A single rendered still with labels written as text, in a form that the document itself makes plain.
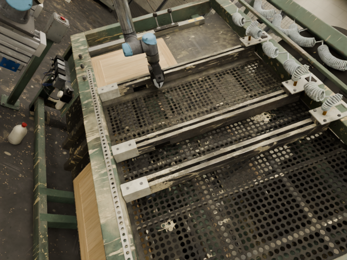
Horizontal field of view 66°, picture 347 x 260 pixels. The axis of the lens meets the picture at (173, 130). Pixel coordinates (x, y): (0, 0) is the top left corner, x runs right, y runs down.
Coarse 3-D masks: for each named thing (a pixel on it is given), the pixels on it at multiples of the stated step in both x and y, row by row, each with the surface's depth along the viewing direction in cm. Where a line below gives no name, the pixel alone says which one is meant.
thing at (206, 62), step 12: (252, 24) 169; (228, 48) 182; (240, 48) 180; (252, 48) 182; (192, 60) 178; (204, 60) 177; (216, 60) 179; (228, 60) 182; (168, 72) 173; (180, 72) 176; (192, 72) 179; (120, 84) 172; (132, 84) 170; (144, 84) 173; (108, 96) 171
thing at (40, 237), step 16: (48, 96) 249; (80, 112) 229; (112, 112) 184; (80, 128) 209; (64, 144) 218; (80, 144) 198; (80, 160) 203; (128, 160) 162; (144, 208) 141; (176, 208) 183; (192, 240) 170; (48, 256) 156; (80, 256) 167; (192, 256) 162
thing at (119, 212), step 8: (88, 72) 185; (88, 80) 180; (96, 96) 168; (96, 104) 164; (96, 112) 159; (104, 136) 147; (104, 144) 143; (104, 152) 140; (112, 168) 133; (112, 176) 130; (112, 184) 128; (112, 192) 124; (120, 208) 119; (120, 216) 117; (120, 232) 112; (128, 240) 110; (128, 248) 108; (128, 256) 106
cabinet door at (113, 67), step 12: (168, 48) 199; (96, 60) 200; (108, 60) 199; (120, 60) 197; (132, 60) 195; (144, 60) 194; (168, 60) 190; (96, 72) 191; (108, 72) 189; (120, 72) 188; (132, 72) 186; (144, 72) 185; (108, 84) 181
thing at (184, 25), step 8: (184, 24) 215; (192, 24) 217; (144, 32) 213; (152, 32) 212; (160, 32) 213; (168, 32) 215; (120, 40) 210; (88, 48) 208; (96, 48) 206; (104, 48) 207; (112, 48) 209
